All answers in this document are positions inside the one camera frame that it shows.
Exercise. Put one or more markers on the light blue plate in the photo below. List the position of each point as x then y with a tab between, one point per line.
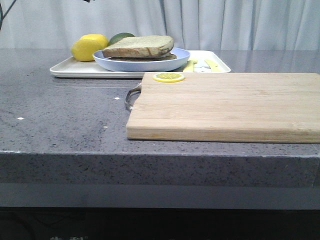
182	56

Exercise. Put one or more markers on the bread slice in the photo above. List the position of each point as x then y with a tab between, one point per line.
151	46
165	57

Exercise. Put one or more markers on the white serving tray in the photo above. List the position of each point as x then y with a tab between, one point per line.
71	68

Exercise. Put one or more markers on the lemon slice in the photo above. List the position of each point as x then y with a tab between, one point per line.
168	77

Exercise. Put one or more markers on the wooden cutting board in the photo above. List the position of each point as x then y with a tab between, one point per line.
229	107

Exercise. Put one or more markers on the green lime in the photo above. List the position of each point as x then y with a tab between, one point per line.
116	38

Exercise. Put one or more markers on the front yellow lemon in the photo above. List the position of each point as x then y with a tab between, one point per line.
83	49

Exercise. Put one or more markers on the yellow lemon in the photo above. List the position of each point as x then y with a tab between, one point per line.
83	49
100	38

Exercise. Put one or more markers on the rear yellow lemon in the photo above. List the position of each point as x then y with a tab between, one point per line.
100	38

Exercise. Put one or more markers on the white curtain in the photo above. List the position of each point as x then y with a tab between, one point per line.
194	24

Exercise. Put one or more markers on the metal cutting board handle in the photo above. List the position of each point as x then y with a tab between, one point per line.
127	101

